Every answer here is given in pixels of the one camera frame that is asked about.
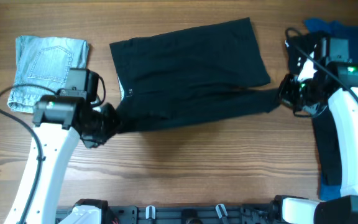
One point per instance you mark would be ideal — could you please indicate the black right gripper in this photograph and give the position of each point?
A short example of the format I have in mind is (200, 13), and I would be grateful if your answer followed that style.
(284, 96)

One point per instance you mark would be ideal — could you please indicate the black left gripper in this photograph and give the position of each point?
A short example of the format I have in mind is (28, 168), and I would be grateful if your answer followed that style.
(109, 111)

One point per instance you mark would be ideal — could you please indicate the black shorts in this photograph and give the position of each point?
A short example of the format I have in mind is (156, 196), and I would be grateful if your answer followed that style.
(191, 76)

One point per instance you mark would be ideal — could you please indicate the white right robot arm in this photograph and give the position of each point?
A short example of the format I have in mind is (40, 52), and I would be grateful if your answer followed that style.
(334, 88)

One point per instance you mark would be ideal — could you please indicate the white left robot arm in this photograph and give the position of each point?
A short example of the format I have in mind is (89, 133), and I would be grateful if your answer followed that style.
(60, 123)

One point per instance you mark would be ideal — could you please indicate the black garment in pile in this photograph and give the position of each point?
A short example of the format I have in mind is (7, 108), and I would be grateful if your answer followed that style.
(323, 125)

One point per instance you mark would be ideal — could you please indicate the blue garment in pile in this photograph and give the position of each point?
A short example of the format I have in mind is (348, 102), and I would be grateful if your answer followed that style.
(335, 29)

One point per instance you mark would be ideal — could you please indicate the folded light blue jeans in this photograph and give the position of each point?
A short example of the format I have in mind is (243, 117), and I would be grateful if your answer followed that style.
(43, 61)

